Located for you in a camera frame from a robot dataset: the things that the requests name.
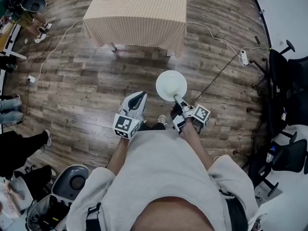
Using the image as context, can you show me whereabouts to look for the grey hard-shell backpack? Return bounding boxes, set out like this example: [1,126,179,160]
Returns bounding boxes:
[26,164,90,231]
[20,0,47,13]

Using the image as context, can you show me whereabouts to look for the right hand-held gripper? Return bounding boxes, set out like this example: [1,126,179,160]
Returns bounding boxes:
[170,94,211,135]

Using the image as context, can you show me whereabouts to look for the black shoulder strap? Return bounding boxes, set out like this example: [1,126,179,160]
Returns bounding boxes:
[88,202,102,231]
[218,189,248,231]

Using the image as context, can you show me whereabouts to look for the white round plate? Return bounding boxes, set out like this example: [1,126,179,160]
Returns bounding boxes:
[155,70,188,103]

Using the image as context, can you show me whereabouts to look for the person's black trousers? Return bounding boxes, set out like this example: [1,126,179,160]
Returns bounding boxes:
[138,121,167,132]

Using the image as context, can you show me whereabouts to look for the white frame desk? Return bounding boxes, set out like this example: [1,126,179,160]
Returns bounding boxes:
[0,22,27,60]

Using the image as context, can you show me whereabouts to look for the person's right forearm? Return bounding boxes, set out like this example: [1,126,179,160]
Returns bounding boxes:
[180,120,215,172]

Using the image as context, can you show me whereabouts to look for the person's left forearm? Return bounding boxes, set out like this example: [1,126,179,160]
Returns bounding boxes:
[105,136,132,172]

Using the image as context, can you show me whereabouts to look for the white power strip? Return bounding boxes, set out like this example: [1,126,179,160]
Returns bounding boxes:
[238,51,249,67]

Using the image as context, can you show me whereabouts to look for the table with checkered cloth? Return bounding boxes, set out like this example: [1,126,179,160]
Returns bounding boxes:
[83,0,188,58]

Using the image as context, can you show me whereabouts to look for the person's bare chest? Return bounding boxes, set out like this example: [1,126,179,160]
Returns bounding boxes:
[129,196,216,231]

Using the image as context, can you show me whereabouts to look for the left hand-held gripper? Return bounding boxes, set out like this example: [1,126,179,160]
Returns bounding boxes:
[113,91,148,140]

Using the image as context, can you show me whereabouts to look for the black office chair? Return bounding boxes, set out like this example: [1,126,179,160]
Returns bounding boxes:
[249,39,308,139]
[247,131,308,197]

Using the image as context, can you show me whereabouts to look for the thin white cable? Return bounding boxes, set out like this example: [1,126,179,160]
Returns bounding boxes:
[243,46,273,52]

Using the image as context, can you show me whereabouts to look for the black bag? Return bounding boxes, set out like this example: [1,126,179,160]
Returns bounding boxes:
[14,165,57,202]

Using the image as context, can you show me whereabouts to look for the long black cable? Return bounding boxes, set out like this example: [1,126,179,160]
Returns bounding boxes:
[194,54,241,102]

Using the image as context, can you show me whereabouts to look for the long white cable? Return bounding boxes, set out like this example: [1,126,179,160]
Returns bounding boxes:
[186,21,243,56]
[28,19,85,81]

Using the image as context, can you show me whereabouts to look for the person's grey shirt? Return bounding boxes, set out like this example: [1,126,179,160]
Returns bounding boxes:
[65,128,259,231]

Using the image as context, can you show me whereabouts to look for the person's right shoe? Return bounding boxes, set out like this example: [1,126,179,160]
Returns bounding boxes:
[156,114,168,126]

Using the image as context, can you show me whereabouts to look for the white printed paper bag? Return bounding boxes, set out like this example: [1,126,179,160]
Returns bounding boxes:
[0,177,33,220]

